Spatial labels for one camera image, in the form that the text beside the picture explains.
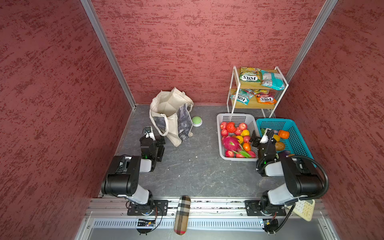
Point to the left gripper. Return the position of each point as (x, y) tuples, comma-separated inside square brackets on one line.
[(160, 149)]

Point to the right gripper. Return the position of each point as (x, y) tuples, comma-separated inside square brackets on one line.
[(265, 144)]

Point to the orange tangerine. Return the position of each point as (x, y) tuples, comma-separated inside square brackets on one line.
[(247, 147)]

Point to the cream canvas tote bag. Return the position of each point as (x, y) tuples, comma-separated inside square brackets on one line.
[(170, 115)]

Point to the pink dragon fruit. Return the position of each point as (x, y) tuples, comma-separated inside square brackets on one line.
[(232, 144)]

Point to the red bell pepper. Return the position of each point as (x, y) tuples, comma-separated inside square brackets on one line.
[(231, 127)]

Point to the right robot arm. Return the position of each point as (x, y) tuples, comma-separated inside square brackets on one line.
[(305, 179)]

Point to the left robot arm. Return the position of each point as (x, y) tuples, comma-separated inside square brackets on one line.
[(122, 177)]

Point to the orange Fox's candy bag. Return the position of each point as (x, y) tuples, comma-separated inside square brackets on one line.
[(265, 99)]

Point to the green Fox's candy bag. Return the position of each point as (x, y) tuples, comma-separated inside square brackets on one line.
[(244, 96)]

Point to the teal snack bag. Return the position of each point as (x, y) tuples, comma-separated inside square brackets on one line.
[(272, 80)]

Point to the yellow Fox's candy bag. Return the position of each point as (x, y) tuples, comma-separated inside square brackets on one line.
[(249, 74)]

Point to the red apple front right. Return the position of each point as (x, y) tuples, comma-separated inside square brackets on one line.
[(252, 154)]

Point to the red apple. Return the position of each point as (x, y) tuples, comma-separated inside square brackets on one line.
[(243, 126), (252, 154), (230, 154)]

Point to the teal plastic basket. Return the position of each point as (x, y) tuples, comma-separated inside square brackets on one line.
[(295, 143)]

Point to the orange pumpkin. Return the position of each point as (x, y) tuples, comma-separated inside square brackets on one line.
[(283, 134)]

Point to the yellow lemon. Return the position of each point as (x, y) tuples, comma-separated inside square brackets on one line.
[(240, 139)]

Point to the red apple front left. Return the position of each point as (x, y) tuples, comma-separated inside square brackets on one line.
[(230, 154)]

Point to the red apple top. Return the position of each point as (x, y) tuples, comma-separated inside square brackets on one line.
[(243, 126)]

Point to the cream calculator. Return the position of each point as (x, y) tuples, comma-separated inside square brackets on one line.
[(305, 209)]

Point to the white wooden shelf rack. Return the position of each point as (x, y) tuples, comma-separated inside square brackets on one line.
[(236, 84)]

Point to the plaid pouch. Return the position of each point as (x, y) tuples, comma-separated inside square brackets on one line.
[(182, 215)]

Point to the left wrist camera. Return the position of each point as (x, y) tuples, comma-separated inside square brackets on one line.
[(149, 133)]

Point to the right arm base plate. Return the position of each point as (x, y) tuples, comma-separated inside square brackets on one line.
[(255, 208)]

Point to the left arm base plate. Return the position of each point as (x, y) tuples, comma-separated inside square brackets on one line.
[(152, 208)]

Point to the aluminium rail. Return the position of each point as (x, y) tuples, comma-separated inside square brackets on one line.
[(200, 207)]

